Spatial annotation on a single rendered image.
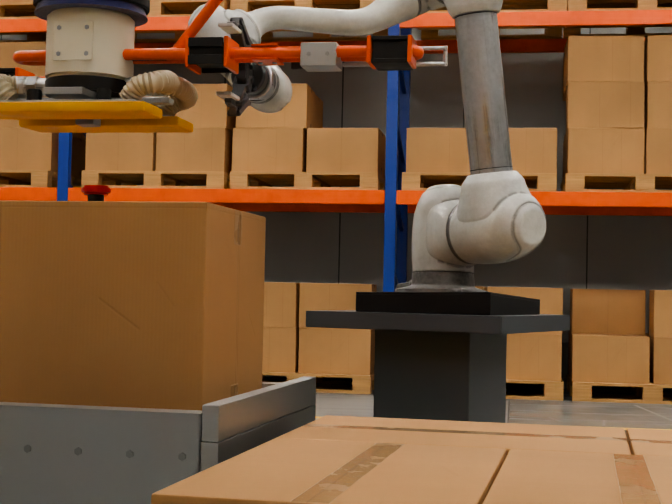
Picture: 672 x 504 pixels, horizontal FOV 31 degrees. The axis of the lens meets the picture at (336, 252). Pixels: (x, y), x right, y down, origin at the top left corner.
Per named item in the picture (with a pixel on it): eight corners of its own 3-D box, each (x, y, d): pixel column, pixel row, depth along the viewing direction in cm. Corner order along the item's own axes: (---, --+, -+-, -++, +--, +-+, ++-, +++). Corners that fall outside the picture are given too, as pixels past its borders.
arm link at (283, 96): (257, 117, 261) (218, 75, 263) (274, 127, 276) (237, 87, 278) (292, 82, 260) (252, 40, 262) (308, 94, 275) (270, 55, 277)
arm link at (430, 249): (447, 276, 309) (449, 192, 311) (495, 273, 294) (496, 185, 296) (397, 272, 300) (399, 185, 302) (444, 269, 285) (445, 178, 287)
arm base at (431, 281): (416, 297, 312) (417, 276, 313) (492, 297, 299) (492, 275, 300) (378, 294, 297) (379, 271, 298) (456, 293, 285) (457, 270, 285)
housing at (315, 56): (299, 65, 223) (299, 41, 223) (307, 72, 230) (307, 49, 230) (336, 65, 222) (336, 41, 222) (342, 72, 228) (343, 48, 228)
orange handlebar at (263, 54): (-43, 64, 236) (-42, 46, 237) (25, 90, 266) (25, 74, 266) (421, 58, 219) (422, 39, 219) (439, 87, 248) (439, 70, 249)
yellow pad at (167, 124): (17, 126, 242) (18, 101, 242) (39, 133, 252) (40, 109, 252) (178, 126, 235) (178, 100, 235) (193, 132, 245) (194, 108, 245)
